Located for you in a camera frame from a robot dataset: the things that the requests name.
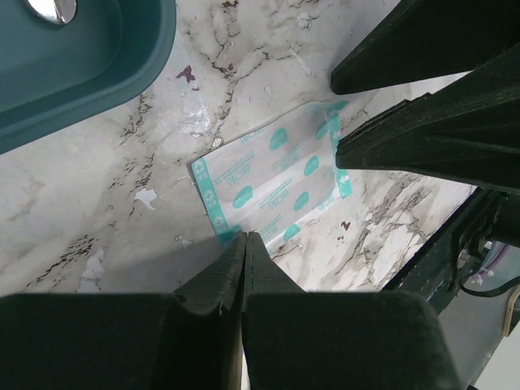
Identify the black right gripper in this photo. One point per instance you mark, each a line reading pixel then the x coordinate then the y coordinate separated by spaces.
pixel 468 271

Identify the black handled scissors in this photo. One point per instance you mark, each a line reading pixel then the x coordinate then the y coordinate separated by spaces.
pixel 58 12

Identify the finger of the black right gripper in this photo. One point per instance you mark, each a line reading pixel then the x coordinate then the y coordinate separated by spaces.
pixel 420 40

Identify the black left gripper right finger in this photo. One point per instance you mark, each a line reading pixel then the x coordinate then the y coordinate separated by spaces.
pixel 337 340

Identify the teal divided tray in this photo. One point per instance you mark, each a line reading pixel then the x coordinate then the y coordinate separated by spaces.
pixel 56 75

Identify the teal plaster sheet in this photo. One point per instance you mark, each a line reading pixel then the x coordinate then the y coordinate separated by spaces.
pixel 277 178

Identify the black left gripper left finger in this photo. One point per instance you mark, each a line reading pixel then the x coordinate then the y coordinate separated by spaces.
pixel 185 339

